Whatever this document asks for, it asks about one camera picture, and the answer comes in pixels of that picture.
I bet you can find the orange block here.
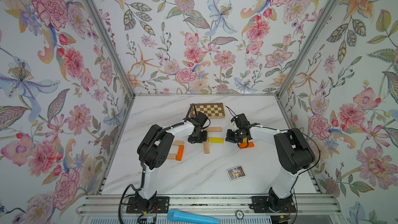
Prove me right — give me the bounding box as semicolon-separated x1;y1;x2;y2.
176;146;184;161
238;142;255;149

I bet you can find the yellow-green block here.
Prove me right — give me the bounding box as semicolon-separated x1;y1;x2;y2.
208;137;224;144

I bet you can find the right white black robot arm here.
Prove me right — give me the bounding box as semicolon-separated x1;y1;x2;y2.
226;114;316;213

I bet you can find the orange block front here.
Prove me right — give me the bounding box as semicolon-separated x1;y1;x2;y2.
176;146;184;161

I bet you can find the aluminium front rail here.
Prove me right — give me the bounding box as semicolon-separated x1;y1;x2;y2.
77;194;342;216

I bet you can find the blue microphone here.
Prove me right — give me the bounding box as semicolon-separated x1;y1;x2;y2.
167;209;220;224

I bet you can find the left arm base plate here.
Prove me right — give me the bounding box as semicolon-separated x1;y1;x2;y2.
126;195;170;214

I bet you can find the natural block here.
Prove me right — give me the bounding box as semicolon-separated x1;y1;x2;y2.
172;141;184;146
167;153;177;160
206;127;222;132
204;141;210;154

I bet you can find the playing card box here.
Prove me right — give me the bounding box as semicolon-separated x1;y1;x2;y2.
227;166;246;181

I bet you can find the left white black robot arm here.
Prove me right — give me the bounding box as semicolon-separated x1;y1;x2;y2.
129;112;209;207

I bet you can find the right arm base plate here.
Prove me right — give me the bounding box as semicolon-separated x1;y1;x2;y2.
249;196;297;214

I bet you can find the wooden chessboard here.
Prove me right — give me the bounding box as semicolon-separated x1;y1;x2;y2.
189;103;226;119

